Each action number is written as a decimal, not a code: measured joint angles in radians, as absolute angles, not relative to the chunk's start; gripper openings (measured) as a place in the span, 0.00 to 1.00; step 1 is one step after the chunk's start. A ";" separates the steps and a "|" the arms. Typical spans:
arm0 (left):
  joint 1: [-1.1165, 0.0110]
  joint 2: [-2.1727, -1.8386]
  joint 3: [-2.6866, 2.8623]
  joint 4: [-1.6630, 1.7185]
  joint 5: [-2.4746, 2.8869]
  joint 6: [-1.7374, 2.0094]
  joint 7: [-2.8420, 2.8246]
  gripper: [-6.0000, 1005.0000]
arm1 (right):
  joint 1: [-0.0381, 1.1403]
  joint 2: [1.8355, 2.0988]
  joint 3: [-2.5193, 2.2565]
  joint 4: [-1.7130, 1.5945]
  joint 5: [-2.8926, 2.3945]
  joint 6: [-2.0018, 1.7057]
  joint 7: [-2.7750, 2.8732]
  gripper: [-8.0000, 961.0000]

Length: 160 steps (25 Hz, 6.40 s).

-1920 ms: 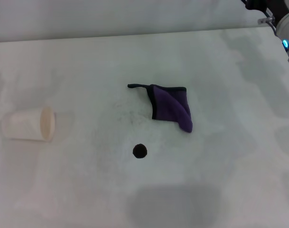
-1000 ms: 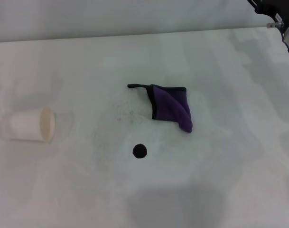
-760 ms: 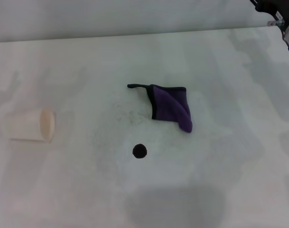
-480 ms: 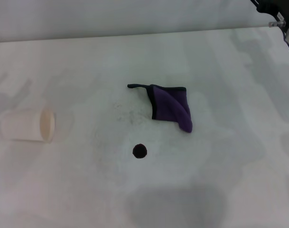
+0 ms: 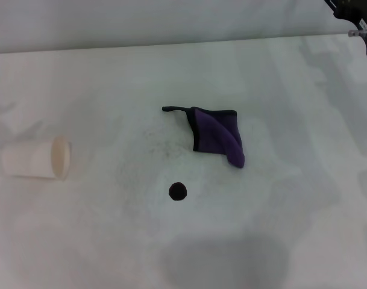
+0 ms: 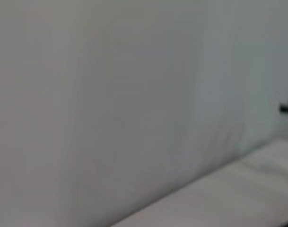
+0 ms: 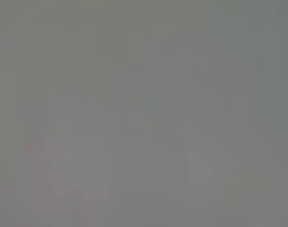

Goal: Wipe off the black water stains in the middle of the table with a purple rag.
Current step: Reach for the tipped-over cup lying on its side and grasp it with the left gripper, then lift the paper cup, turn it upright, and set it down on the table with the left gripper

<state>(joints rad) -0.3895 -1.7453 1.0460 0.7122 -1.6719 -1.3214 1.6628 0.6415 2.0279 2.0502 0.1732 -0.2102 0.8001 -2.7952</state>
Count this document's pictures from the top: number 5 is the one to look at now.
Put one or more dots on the round black water stain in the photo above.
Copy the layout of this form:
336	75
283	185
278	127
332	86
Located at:
177	191

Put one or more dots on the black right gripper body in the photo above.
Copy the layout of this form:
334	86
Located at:
349	9

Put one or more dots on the purple rag with black trim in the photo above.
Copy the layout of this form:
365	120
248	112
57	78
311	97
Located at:
213	135

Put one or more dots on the white paper cup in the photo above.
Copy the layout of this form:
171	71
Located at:
32	161

